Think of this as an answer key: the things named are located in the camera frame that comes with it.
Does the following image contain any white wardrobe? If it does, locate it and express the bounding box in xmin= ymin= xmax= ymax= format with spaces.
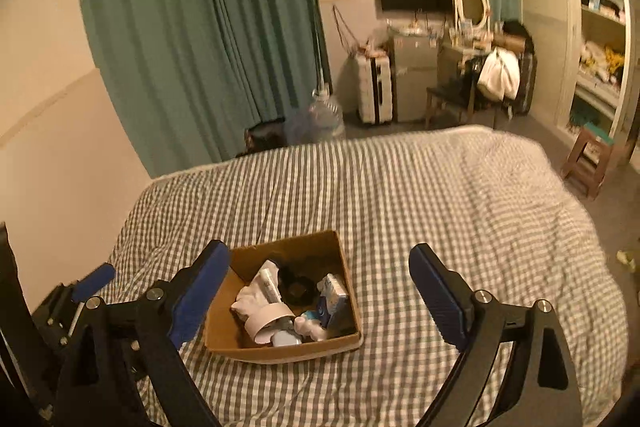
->
xmin=515 ymin=0 xmax=633 ymax=158

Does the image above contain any wall cable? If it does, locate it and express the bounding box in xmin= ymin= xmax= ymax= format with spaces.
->
xmin=332 ymin=4 xmax=362 ymax=54

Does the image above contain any white roll with paper band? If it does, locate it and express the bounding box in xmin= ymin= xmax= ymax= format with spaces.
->
xmin=248 ymin=303 xmax=297 ymax=346

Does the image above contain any white suitcase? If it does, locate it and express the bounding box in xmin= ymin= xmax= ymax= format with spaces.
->
xmin=356 ymin=52 xmax=393 ymax=125

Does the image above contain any brown cardboard box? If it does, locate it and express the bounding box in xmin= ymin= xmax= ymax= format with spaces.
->
xmin=202 ymin=229 xmax=364 ymax=365

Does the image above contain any white garment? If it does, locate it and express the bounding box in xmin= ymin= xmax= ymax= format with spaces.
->
xmin=476 ymin=47 xmax=522 ymax=102

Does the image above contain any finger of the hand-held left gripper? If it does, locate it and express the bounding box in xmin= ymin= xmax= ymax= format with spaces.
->
xmin=71 ymin=263 xmax=117 ymax=304

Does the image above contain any black round object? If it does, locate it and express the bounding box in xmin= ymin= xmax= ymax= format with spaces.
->
xmin=277 ymin=264 xmax=318 ymax=308

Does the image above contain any wide green curtain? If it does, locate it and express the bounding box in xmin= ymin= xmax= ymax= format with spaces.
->
xmin=75 ymin=0 xmax=333 ymax=178

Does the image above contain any clear water jug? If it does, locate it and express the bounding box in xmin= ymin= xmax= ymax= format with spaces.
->
xmin=306 ymin=83 xmax=346 ymax=142

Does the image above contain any dark floor object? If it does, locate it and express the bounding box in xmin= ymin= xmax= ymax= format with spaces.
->
xmin=244 ymin=117 xmax=289 ymax=158

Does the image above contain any light blue case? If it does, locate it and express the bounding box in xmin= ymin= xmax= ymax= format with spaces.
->
xmin=272 ymin=329 xmax=302 ymax=348

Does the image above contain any grey mini fridge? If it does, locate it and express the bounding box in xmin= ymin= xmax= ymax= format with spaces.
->
xmin=387 ymin=29 xmax=443 ymax=122

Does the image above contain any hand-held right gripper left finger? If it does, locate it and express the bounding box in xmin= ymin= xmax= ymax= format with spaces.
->
xmin=55 ymin=239 xmax=232 ymax=427

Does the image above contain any dark chair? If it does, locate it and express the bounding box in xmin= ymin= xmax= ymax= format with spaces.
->
xmin=425 ymin=57 xmax=501 ymax=130

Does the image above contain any round white vanity mirror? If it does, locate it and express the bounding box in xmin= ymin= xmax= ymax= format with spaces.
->
xmin=456 ymin=0 xmax=492 ymax=30

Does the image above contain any wooden stool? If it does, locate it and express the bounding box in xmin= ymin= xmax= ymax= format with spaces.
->
xmin=561 ymin=124 xmax=618 ymax=200

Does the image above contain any white figurine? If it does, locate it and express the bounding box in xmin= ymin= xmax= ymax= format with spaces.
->
xmin=294 ymin=314 xmax=330 ymax=342

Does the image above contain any silver tube with white cap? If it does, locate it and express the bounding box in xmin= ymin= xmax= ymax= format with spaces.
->
xmin=252 ymin=259 xmax=284 ymax=306

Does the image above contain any black bag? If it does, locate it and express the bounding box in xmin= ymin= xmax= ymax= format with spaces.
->
xmin=500 ymin=21 xmax=535 ymax=52

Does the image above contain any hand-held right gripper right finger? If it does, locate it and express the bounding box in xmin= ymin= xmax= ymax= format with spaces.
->
xmin=408 ymin=243 xmax=584 ymax=427

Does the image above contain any black suitcase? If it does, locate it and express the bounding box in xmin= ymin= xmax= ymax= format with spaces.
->
xmin=516 ymin=52 xmax=539 ymax=115

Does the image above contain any blue and white box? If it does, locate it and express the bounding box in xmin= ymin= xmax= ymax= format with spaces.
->
xmin=315 ymin=273 xmax=351 ymax=329

